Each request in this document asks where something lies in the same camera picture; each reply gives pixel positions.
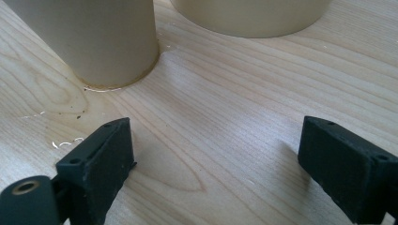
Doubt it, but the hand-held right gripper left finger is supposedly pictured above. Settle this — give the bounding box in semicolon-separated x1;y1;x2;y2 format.
55;117;138;225

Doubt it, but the beige paper cup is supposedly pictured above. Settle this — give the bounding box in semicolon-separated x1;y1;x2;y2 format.
2;0;161;91

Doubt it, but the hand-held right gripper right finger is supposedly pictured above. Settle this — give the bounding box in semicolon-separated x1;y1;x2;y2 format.
298;115;398;225

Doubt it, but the beige container with perforated top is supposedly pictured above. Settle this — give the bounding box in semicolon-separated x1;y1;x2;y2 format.
169;0;333;39

